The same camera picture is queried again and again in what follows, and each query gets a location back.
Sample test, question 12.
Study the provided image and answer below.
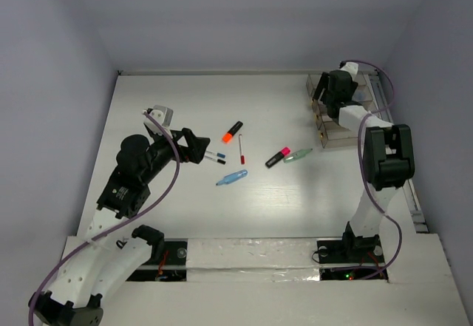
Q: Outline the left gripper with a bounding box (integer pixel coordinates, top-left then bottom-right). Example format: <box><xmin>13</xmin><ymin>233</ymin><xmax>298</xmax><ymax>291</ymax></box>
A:
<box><xmin>140</xmin><ymin>126</ymin><xmax>209</xmax><ymax>183</ymax></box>

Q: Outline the blue capped white marker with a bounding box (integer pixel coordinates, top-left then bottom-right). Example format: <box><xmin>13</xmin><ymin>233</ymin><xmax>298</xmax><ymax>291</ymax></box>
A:
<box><xmin>206</xmin><ymin>150</ymin><xmax>226</xmax><ymax>158</ymax></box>

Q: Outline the orange black highlighter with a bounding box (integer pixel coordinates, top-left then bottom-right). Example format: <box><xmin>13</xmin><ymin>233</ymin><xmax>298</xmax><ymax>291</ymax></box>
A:
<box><xmin>222</xmin><ymin>121</ymin><xmax>243</xmax><ymax>143</ymax></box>

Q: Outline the red capped white marker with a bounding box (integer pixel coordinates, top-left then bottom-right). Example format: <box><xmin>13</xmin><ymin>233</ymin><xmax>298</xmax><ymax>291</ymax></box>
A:
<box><xmin>238</xmin><ymin>134</ymin><xmax>245</xmax><ymax>165</ymax></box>

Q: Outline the pink black highlighter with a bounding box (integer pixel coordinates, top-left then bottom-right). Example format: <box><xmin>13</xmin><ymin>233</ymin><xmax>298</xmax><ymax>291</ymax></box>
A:
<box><xmin>265</xmin><ymin>147</ymin><xmax>290</xmax><ymax>169</ymax></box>

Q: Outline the paperclip jar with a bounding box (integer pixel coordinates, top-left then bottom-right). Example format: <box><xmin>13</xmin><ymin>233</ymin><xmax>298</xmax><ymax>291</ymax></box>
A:
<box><xmin>353</xmin><ymin>88</ymin><xmax>370</xmax><ymax>102</ymax></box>

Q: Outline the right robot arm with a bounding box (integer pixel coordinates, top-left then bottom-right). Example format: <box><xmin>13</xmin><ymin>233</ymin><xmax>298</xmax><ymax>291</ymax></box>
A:
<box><xmin>311</xmin><ymin>62</ymin><xmax>415</xmax><ymax>261</ymax></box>

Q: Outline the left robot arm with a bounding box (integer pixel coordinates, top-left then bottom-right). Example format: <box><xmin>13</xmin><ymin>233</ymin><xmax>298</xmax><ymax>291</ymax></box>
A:
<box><xmin>28</xmin><ymin>128</ymin><xmax>211</xmax><ymax>325</ymax></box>

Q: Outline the black capped white marker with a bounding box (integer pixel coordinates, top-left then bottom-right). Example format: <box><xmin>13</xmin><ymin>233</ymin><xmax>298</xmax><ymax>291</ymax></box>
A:
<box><xmin>204</xmin><ymin>155</ymin><xmax>226</xmax><ymax>165</ymax></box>

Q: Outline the blue translucent highlighter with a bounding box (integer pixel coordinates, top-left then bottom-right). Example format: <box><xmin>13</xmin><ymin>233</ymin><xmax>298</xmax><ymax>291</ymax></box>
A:
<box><xmin>216</xmin><ymin>169</ymin><xmax>248</xmax><ymax>186</ymax></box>

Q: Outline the clear acrylic drawer organizer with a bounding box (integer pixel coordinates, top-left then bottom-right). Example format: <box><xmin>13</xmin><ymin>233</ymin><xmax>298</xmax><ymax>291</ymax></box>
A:
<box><xmin>306</xmin><ymin>72</ymin><xmax>389</xmax><ymax>149</ymax></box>

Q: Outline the green translucent highlighter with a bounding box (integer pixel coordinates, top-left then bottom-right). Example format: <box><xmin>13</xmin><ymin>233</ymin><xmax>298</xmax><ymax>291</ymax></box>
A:
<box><xmin>283</xmin><ymin>149</ymin><xmax>313</xmax><ymax>163</ymax></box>

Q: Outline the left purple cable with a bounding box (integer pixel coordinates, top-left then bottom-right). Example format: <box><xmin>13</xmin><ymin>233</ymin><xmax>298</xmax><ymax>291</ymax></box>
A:
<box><xmin>27</xmin><ymin>113</ymin><xmax>182</xmax><ymax>323</ymax></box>

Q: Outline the purple cable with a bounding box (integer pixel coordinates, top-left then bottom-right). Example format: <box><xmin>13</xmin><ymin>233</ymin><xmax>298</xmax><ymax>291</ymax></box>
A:
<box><xmin>27</xmin><ymin>113</ymin><xmax>182</xmax><ymax>323</ymax></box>
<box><xmin>332</xmin><ymin>58</ymin><xmax>404</xmax><ymax>281</ymax></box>

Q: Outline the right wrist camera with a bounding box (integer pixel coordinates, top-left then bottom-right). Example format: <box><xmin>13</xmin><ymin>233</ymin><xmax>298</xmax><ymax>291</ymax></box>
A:
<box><xmin>339</xmin><ymin>61</ymin><xmax>359</xmax><ymax>81</ymax></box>

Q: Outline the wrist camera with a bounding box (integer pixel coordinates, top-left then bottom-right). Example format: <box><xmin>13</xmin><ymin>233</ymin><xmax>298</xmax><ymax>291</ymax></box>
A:
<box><xmin>143</xmin><ymin>105</ymin><xmax>174</xmax><ymax>139</ymax></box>
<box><xmin>339</xmin><ymin>61</ymin><xmax>359</xmax><ymax>81</ymax></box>

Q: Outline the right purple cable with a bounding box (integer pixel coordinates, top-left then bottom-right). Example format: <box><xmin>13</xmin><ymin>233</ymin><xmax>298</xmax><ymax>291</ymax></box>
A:
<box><xmin>332</xmin><ymin>58</ymin><xmax>404</xmax><ymax>281</ymax></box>

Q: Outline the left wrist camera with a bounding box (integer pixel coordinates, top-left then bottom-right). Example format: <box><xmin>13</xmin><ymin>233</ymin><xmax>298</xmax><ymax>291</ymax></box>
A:
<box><xmin>143</xmin><ymin>105</ymin><xmax>174</xmax><ymax>139</ymax></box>

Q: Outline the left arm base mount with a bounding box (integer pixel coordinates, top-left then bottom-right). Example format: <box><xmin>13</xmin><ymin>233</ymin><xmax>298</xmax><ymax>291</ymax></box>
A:
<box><xmin>126</xmin><ymin>240</ymin><xmax>188</xmax><ymax>282</ymax></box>

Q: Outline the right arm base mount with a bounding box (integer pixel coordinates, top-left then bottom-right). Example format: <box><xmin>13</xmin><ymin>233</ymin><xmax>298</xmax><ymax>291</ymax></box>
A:
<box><xmin>311</xmin><ymin>240</ymin><xmax>388</xmax><ymax>281</ymax></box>

